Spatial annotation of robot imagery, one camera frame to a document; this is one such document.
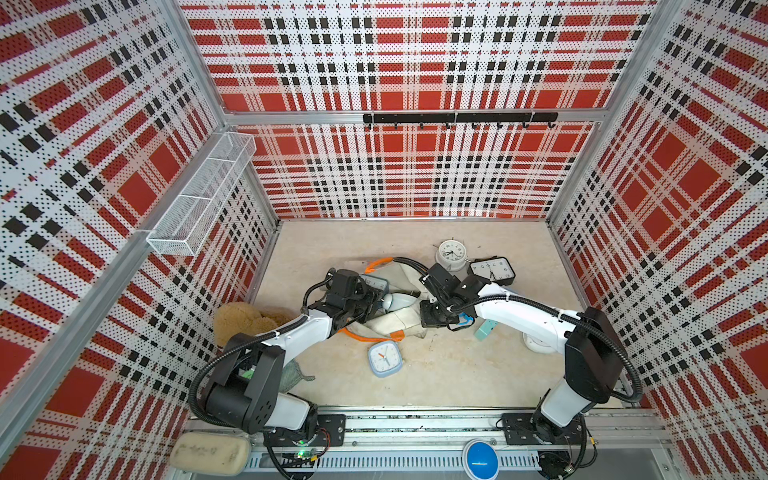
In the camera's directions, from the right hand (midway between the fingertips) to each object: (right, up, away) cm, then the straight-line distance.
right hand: (431, 320), depth 83 cm
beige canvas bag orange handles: (-10, -1, 0) cm, 10 cm away
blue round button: (+11, -30, -14) cm, 35 cm away
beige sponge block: (-52, -27, -16) cm, 61 cm away
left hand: (-12, +7, +6) cm, 15 cm away
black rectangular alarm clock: (+24, +13, +19) cm, 33 cm away
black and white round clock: (+10, +18, +22) cm, 30 cm away
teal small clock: (+16, -3, +2) cm, 16 cm away
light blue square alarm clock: (-13, -11, +1) cm, 17 cm away
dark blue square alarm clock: (-17, +9, +16) cm, 25 cm away
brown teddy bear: (-49, +4, -11) cm, 50 cm away
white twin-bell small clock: (-11, +5, +3) cm, 12 cm away
